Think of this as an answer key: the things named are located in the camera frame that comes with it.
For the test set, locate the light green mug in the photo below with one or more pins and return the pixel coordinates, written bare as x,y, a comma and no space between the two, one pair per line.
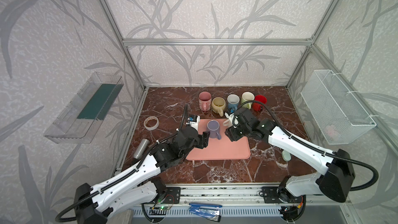
246,97

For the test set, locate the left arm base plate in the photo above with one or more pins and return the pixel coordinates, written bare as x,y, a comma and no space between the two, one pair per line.
171,196

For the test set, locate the purple mug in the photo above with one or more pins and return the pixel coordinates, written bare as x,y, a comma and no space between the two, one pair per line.
213,127

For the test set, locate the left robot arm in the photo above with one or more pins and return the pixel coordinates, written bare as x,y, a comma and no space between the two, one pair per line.
96,204

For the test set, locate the white wire basket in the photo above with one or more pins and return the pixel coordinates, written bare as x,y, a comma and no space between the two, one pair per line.
340,116

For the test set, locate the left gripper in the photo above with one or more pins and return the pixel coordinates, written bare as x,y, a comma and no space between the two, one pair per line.
200,137

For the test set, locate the pink patterned mug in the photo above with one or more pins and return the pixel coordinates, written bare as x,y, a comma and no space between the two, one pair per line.
205,100

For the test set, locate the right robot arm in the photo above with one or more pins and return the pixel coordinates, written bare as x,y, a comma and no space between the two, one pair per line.
334,172

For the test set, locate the red mug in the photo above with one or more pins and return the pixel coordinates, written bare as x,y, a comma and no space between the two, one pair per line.
260,101

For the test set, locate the tape roll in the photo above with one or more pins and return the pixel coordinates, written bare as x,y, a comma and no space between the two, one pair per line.
151,123

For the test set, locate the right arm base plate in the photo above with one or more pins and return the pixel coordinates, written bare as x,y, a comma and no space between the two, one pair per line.
269,194

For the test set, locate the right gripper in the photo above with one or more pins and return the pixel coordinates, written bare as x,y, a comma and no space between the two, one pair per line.
231,133

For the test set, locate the blue stapler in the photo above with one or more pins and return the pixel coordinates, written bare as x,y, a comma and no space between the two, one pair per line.
208,211

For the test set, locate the silver metal cylinder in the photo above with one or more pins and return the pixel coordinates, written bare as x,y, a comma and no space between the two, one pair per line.
141,149

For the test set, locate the small green object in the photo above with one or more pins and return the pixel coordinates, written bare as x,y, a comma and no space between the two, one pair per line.
286,156

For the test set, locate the white mug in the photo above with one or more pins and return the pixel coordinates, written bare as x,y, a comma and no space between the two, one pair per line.
231,121

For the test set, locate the blue mug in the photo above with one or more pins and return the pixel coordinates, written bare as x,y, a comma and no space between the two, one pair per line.
233,101

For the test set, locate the pink tray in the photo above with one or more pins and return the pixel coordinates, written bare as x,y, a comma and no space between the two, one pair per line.
222,149

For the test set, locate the clear plastic wall bin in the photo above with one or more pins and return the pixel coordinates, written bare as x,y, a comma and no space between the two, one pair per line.
83,116

